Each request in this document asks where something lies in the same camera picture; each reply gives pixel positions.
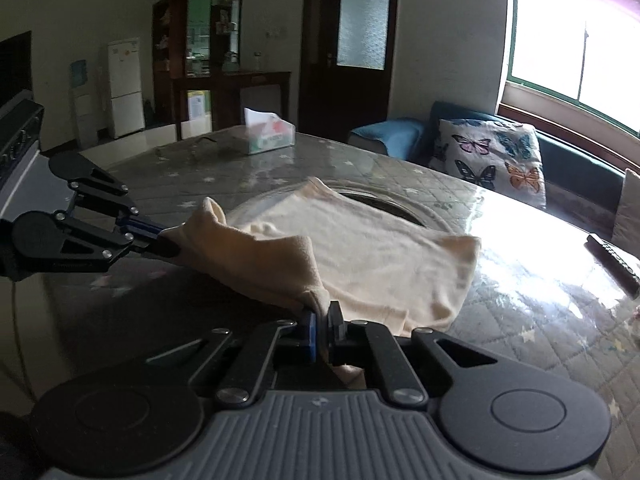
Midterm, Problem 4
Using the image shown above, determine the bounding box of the dark teal sofa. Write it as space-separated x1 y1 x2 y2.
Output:
347 101 640 221

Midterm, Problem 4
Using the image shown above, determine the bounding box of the thin cable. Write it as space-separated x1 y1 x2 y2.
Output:
10 280 41 401

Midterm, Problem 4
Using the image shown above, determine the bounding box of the plain beige pillow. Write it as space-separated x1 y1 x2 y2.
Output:
612 169 640 246

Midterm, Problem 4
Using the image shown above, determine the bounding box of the black television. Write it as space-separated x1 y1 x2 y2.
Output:
0 31 33 118

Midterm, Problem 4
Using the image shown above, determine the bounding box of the dark wooden console table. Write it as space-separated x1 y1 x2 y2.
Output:
170 71 292 142

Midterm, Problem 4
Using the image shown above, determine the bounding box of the beige shirt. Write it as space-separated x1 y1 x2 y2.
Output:
162 176 482 391

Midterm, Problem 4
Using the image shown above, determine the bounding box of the butterfly print pillow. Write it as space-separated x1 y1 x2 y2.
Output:
429 119 547 211

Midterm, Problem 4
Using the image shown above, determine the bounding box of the blue sofa cushion cover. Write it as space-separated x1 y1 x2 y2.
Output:
347 117 426 157

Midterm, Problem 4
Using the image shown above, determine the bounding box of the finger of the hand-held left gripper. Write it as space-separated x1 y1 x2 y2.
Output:
60 220 181 266
67 167 163 236

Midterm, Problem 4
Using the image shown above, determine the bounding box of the dark wooden shelf cabinet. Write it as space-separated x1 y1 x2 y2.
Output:
152 0 243 128

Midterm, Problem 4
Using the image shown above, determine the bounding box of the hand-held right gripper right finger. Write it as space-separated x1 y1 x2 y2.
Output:
327 302 498 403

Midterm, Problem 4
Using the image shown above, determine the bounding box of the black remote control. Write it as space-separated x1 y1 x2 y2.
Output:
586 233 640 297

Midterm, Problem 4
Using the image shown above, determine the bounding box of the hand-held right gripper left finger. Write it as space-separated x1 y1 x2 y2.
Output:
145 310 317 408

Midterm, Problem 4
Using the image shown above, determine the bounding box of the white water dispenser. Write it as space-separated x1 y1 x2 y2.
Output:
68 59 97 148

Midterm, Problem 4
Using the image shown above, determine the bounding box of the window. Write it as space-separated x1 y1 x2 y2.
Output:
505 0 640 136

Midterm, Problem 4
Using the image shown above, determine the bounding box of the white refrigerator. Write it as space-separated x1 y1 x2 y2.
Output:
106 37 146 140

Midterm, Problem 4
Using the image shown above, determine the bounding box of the tissue box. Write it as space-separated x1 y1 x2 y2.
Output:
243 107 296 155

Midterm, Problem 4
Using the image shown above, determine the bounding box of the dark wooden glass door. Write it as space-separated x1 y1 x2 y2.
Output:
300 0 401 143

